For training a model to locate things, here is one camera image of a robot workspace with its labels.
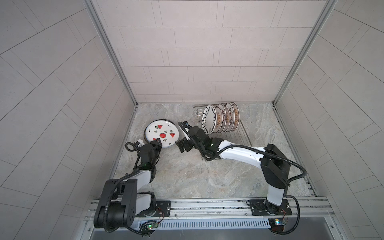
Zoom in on metal wire dish rack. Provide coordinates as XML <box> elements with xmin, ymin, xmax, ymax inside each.
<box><xmin>191</xmin><ymin>103</ymin><xmax>257</xmax><ymax>165</ymax></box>

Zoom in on white plate orange sunburst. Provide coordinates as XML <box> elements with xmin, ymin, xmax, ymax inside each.
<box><xmin>213</xmin><ymin>106</ymin><xmax>223</xmax><ymax>133</ymax></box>

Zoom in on large red characters plate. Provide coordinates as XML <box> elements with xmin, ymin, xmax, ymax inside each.
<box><xmin>231</xmin><ymin>102</ymin><xmax>240</xmax><ymax>132</ymax></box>

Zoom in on white blue leaf plate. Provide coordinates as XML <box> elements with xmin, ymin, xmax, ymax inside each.
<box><xmin>202</xmin><ymin>105</ymin><xmax>217</xmax><ymax>135</ymax></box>

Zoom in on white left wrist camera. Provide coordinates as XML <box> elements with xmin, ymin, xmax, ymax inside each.
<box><xmin>134</xmin><ymin>139</ymin><xmax>146</xmax><ymax>149</ymax></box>

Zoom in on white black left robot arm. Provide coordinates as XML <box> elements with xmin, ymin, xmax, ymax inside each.
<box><xmin>94</xmin><ymin>138</ymin><xmax>163</xmax><ymax>236</ymax></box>

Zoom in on aluminium corner post left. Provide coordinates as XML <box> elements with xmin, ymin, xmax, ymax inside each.
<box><xmin>84</xmin><ymin>0</ymin><xmax>138</xmax><ymax>107</ymax></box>

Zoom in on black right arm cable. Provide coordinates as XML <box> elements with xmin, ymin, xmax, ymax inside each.
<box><xmin>197</xmin><ymin>137</ymin><xmax>308</xmax><ymax>235</ymax></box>

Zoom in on white slotted vent strip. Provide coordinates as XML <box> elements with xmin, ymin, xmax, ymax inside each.
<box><xmin>149</xmin><ymin>219</ymin><xmax>271</xmax><ymax>230</ymax></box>

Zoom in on right green circuit board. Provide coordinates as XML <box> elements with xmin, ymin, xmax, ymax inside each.
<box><xmin>268</xmin><ymin>218</ymin><xmax>287</xmax><ymax>233</ymax></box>

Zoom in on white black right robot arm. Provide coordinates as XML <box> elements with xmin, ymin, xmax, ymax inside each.
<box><xmin>176</xmin><ymin>122</ymin><xmax>291</xmax><ymax>215</ymax></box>

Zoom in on white plate red characters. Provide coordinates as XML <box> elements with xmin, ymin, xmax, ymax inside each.
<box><xmin>217</xmin><ymin>104</ymin><xmax>230</xmax><ymax>133</ymax></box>

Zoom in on left green circuit board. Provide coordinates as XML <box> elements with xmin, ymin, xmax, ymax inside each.
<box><xmin>140</xmin><ymin>221</ymin><xmax>159</xmax><ymax>236</ymax></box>

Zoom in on green circuit board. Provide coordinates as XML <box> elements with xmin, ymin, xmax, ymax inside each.
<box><xmin>140</xmin><ymin>221</ymin><xmax>159</xmax><ymax>236</ymax></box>
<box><xmin>268</xmin><ymin>218</ymin><xmax>287</xmax><ymax>233</ymax></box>

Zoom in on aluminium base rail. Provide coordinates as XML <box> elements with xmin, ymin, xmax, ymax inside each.
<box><xmin>86</xmin><ymin>196</ymin><xmax>334</xmax><ymax>220</ymax></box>

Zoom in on aluminium corner post right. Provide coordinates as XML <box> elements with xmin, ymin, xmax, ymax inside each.
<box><xmin>272</xmin><ymin>0</ymin><xmax>337</xmax><ymax>106</ymax></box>

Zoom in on aluminium corner post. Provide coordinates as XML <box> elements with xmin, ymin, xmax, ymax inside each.
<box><xmin>272</xmin><ymin>0</ymin><xmax>337</xmax><ymax>106</ymax></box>
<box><xmin>84</xmin><ymin>0</ymin><xmax>138</xmax><ymax>107</ymax></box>

